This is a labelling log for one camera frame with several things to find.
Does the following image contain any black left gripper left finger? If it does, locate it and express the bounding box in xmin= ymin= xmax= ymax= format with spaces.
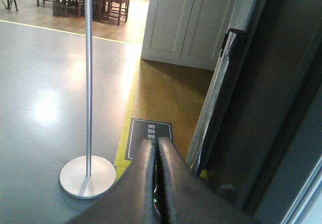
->
xmin=68 ymin=139 xmax=157 ymax=223

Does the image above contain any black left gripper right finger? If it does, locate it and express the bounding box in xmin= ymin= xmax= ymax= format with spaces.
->
xmin=157 ymin=137 xmax=256 ymax=223

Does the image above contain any fridge door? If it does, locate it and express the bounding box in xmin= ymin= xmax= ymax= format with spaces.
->
xmin=187 ymin=0 xmax=321 ymax=223

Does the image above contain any black floor sign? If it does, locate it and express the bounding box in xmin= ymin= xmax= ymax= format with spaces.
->
xmin=125 ymin=118 xmax=173 ymax=161

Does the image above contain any white panelled cabinet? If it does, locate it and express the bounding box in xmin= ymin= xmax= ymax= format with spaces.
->
xmin=141 ymin=0 xmax=235 ymax=70

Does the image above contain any matte silver stanchion post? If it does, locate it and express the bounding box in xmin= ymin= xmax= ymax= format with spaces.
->
xmin=59 ymin=0 xmax=116 ymax=199

